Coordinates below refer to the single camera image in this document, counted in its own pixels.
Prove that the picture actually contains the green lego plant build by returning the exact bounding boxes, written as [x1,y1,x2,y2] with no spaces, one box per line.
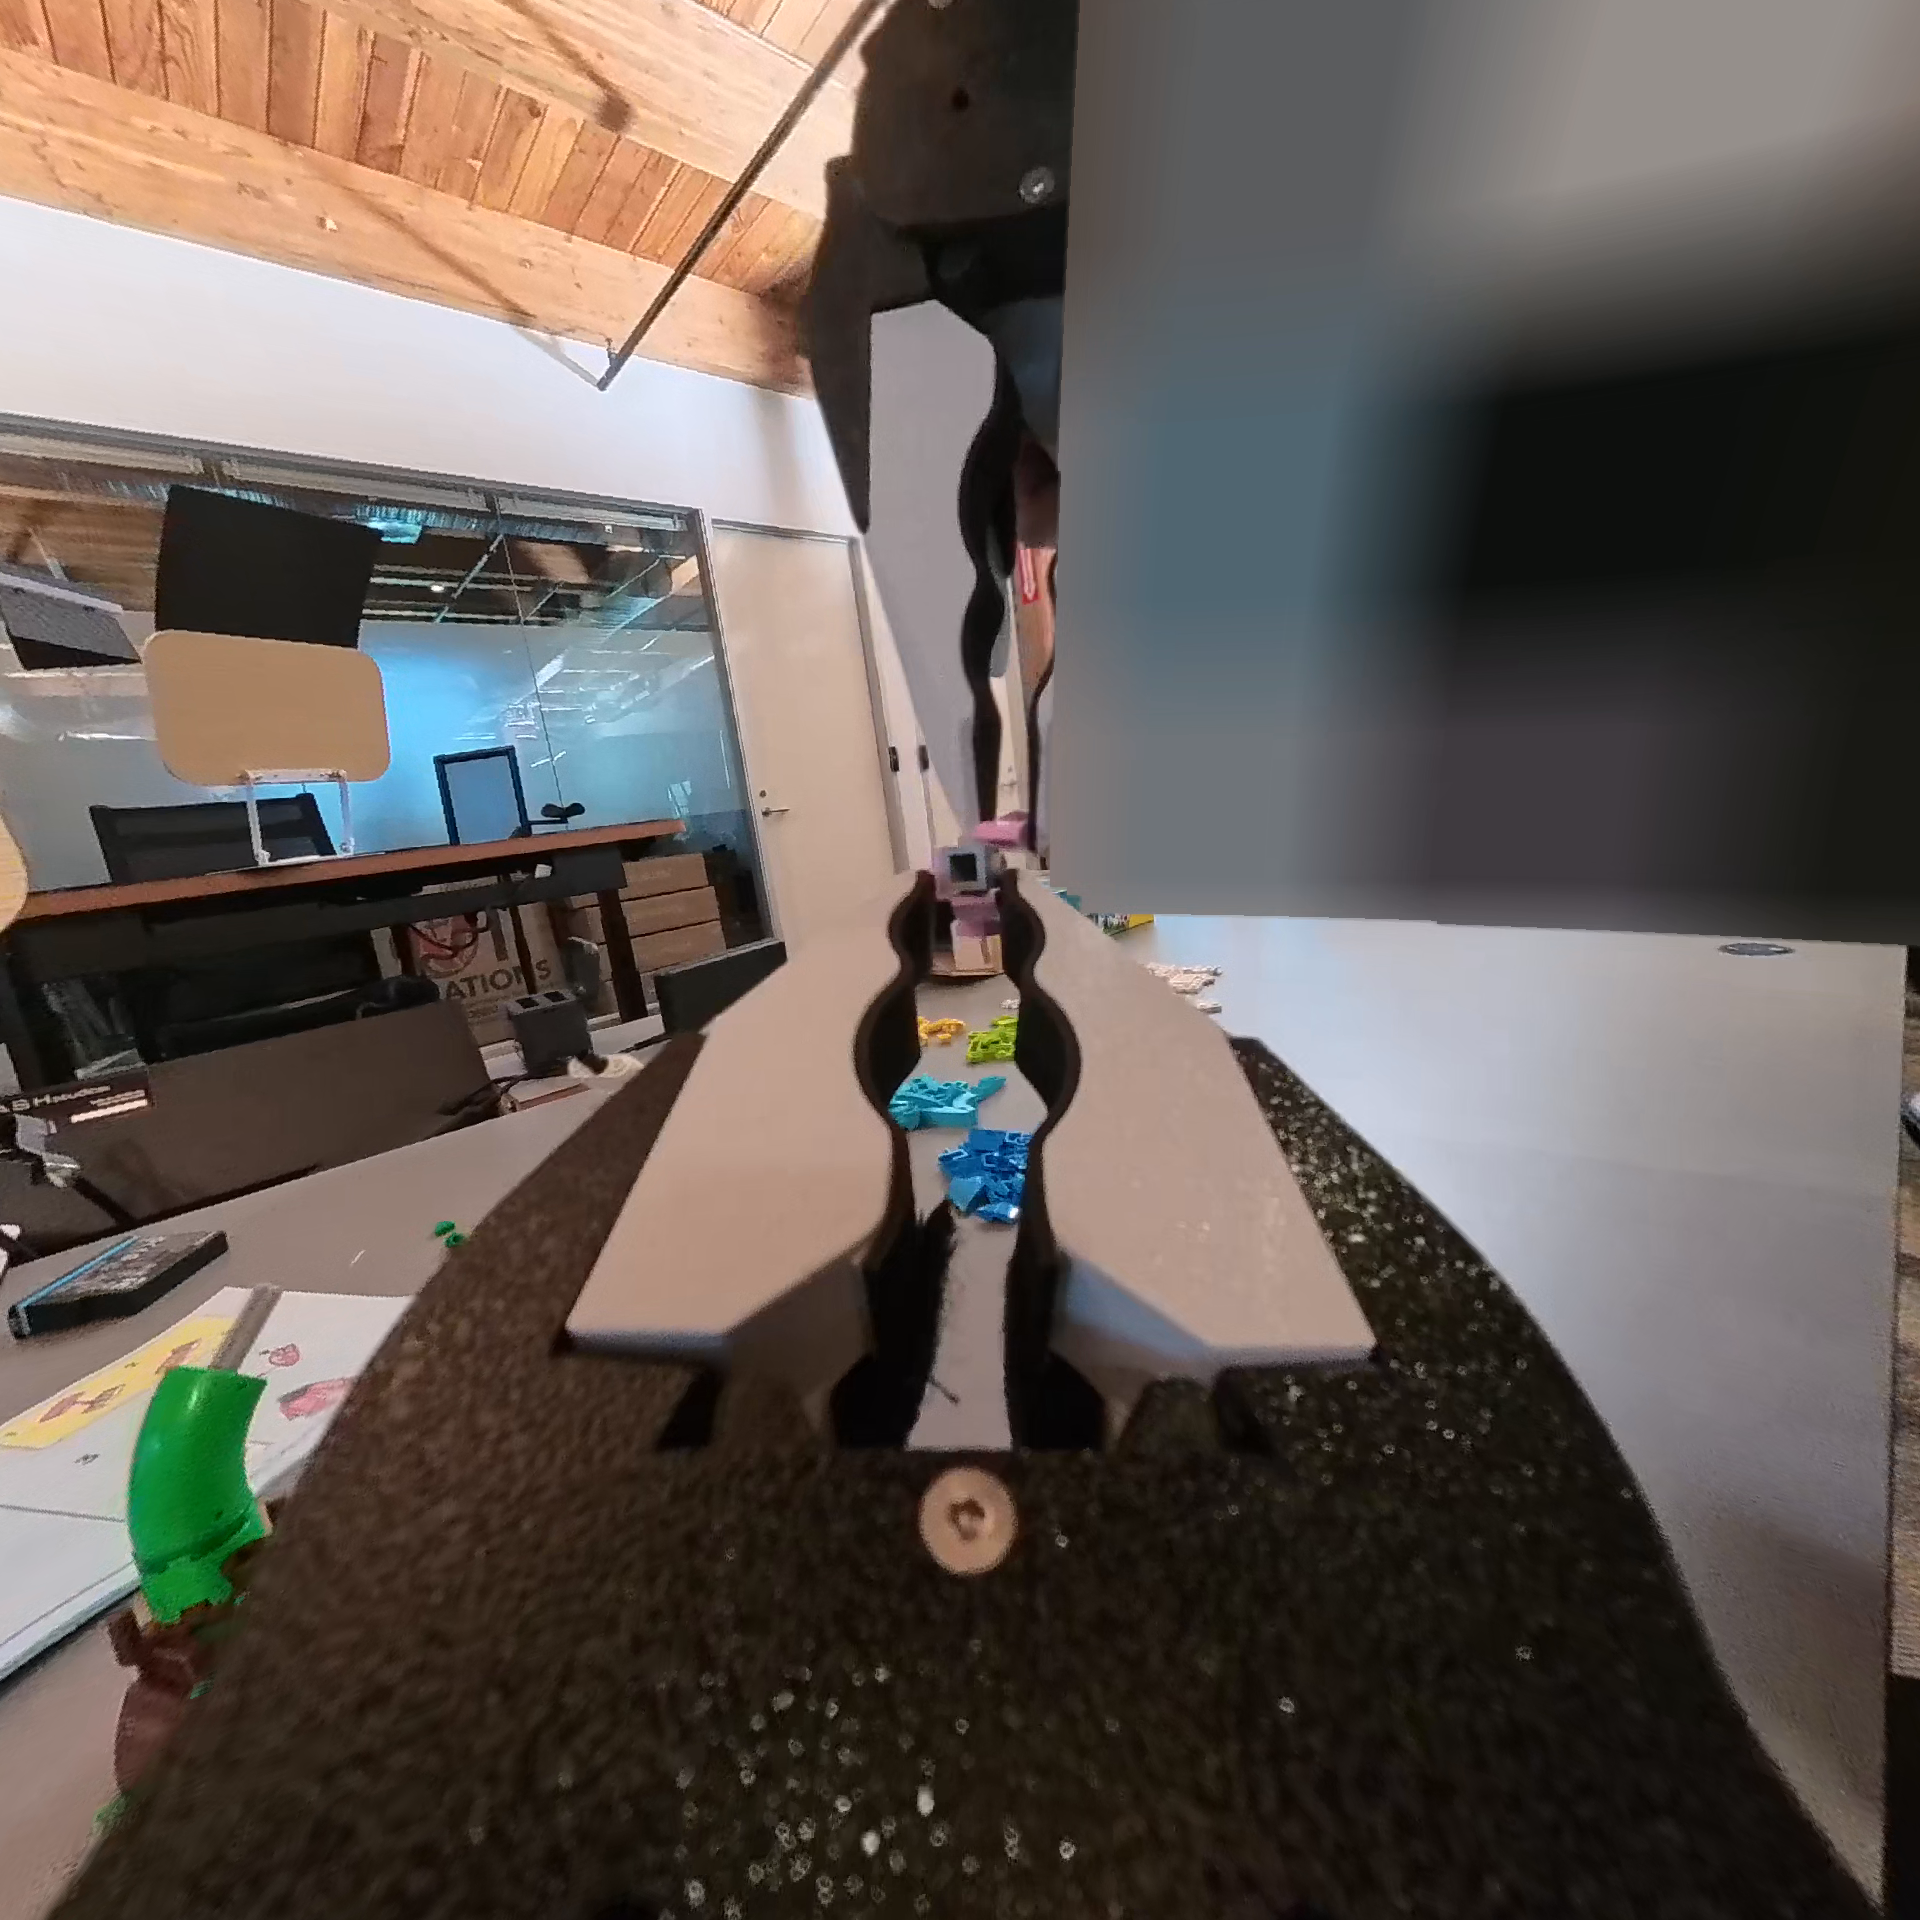
[108,1362,274,1795]

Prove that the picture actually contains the pile of blue lego pieces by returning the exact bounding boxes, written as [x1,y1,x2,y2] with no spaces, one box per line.
[937,1126,1037,1226]

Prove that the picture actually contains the black office chair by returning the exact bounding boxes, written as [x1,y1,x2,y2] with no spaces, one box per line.
[90,792,340,889]

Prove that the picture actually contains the lego instruction booklet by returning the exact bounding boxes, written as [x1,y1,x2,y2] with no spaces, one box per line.
[0,1286,417,1681]

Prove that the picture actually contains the pile of teal lego pieces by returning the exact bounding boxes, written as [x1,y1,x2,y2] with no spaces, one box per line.
[887,1072,1007,1137]

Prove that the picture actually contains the blue framed chair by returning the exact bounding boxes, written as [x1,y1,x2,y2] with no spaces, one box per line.
[431,743,531,851]

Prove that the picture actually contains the wooden crate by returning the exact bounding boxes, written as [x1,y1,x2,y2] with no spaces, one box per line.
[546,848,731,987]

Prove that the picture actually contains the wooden office desk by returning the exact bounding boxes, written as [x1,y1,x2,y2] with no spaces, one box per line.
[0,816,689,1051]

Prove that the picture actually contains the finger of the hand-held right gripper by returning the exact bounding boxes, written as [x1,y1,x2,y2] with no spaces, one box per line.
[867,297,1010,842]
[996,300,1065,873]

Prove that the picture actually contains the beige board on white stand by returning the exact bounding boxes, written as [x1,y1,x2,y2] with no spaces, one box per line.
[141,630,396,866]

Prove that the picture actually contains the black battery with blue edge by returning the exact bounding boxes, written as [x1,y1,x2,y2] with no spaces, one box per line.
[7,1228,231,1342]

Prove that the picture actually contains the cardboard box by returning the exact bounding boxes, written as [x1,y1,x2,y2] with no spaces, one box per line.
[390,897,554,1040]

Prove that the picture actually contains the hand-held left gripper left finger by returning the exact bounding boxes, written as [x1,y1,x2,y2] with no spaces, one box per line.
[567,872,937,1444]

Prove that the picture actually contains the grey door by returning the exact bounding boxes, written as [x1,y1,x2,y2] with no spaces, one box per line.
[708,516,922,944]

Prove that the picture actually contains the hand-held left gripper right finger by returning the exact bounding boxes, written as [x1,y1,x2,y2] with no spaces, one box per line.
[1001,872,1379,1449]

